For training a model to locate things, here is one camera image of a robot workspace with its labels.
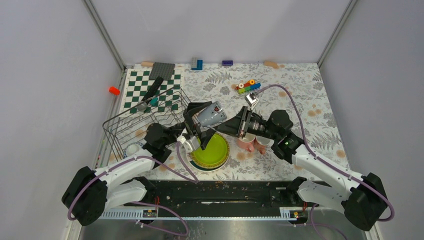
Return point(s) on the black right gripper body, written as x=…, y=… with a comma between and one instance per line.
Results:
x=257, y=126

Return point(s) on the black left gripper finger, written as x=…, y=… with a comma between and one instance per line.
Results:
x=191, y=121
x=200, y=138

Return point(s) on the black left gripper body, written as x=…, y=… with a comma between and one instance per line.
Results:
x=175, y=131

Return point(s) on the green woven rim plate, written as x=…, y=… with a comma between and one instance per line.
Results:
x=227, y=155

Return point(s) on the pink dotted mug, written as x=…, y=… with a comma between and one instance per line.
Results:
x=261, y=144

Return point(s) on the lime green plastic plate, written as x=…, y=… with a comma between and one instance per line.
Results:
x=212, y=150

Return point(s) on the grey blue cup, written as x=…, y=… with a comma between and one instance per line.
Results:
x=211, y=115

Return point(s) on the black wire dish rack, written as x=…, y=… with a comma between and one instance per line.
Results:
x=123, y=131

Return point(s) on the blue white patterned bowl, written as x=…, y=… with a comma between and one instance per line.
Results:
x=132, y=149

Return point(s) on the white plate teal rim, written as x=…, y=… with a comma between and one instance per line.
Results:
x=210, y=159

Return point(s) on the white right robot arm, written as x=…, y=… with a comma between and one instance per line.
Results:
x=361, y=198

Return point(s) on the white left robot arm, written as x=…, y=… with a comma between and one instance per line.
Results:
x=93, y=191

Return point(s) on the grey round chess piece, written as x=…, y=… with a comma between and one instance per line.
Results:
x=141, y=107

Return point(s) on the teal small block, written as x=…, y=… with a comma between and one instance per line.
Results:
x=154, y=102

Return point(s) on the colourful toy brick car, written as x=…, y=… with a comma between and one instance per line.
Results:
x=248, y=86

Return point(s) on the grey studded baseplate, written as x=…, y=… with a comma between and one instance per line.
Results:
x=162, y=70

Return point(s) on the grey and blue brick stack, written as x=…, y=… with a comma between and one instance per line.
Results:
x=196, y=64

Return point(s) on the green white checkered board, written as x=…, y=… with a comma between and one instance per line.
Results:
x=137, y=84

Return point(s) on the wooden block right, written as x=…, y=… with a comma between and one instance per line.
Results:
x=271, y=64

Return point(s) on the wooden block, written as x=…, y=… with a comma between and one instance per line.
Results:
x=147, y=64
x=271, y=64

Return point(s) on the purple toy brick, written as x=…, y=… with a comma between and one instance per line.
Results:
x=227, y=62

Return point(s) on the red small block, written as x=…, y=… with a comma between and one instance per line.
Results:
x=115, y=91

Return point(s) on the wooden block left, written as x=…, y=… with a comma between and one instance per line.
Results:
x=147, y=64

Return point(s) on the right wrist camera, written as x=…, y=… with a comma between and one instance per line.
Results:
x=252, y=100

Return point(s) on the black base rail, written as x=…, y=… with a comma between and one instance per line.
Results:
x=226, y=198

